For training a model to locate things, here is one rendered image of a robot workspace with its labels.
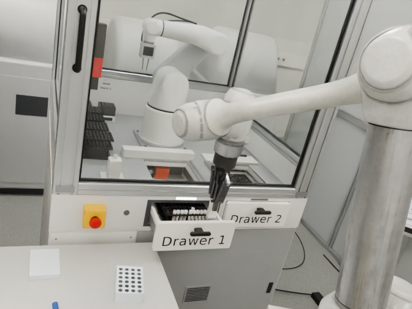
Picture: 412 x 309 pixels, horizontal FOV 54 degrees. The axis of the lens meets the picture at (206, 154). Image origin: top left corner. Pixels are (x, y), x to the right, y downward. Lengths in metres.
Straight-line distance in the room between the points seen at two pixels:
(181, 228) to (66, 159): 0.44
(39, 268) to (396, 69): 1.11
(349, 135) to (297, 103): 2.25
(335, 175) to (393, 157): 2.57
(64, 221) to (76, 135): 0.32
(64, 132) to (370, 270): 0.93
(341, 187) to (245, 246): 1.67
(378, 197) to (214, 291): 1.18
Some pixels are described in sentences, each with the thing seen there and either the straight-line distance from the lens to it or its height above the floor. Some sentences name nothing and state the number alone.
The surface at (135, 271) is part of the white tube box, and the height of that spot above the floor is 0.80.
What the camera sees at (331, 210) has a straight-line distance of 3.38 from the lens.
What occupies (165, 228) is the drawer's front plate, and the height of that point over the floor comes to 0.91.
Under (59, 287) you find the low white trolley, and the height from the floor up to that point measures 0.76.
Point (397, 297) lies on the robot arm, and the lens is 1.06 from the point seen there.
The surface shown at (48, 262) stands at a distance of 1.39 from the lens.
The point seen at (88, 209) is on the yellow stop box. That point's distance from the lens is 1.40.
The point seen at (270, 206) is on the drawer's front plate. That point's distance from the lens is 1.66.
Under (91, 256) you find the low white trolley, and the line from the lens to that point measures 1.44.
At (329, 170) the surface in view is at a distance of 3.39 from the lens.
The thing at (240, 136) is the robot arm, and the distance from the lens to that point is 1.21.
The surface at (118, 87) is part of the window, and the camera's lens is 1.30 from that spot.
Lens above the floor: 1.64
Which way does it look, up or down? 21 degrees down
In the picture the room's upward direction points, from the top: 13 degrees clockwise
